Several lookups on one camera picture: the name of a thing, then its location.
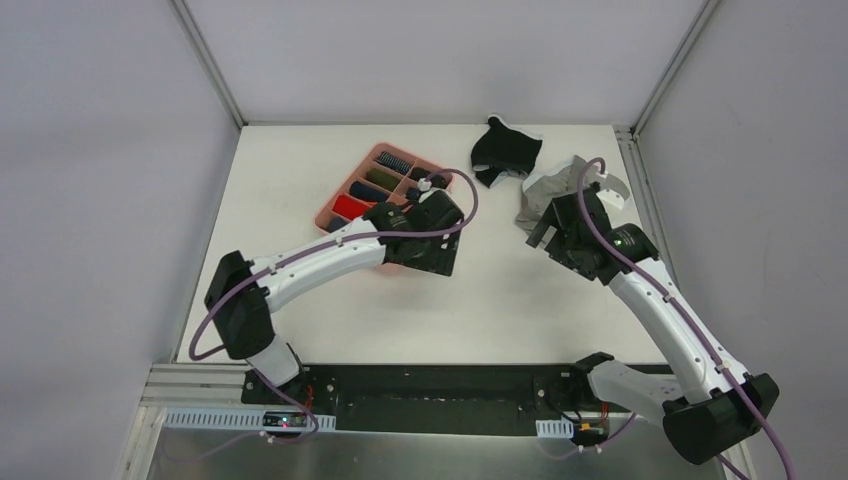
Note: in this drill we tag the dark blue rolled underwear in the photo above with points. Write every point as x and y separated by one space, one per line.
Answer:
336 223

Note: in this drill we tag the aluminium frame rail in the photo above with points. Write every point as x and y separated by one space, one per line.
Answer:
193 385

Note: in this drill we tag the striped rolled underwear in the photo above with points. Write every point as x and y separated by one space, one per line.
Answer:
393 163

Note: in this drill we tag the pink divided organizer tray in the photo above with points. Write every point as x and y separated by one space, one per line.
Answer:
356 246

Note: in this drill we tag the olive rolled underwear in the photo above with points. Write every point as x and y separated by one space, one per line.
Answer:
383 179

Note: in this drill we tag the black rolled underwear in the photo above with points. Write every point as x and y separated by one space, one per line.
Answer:
435 180

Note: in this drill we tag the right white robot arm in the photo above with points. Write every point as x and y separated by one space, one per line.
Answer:
713 402

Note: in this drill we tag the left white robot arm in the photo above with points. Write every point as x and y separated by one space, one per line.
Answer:
245 293

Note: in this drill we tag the grey underwear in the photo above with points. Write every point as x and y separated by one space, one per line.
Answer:
540 188

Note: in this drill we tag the small navy rolled underwear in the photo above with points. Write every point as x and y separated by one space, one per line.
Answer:
413 194

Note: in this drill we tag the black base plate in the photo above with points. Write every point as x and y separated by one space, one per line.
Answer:
489 400

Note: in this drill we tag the red rolled underwear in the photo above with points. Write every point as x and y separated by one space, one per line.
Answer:
349 207

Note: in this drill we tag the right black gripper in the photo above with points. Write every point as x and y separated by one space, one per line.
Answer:
564 235

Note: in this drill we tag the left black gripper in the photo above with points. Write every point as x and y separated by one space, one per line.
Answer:
436 248

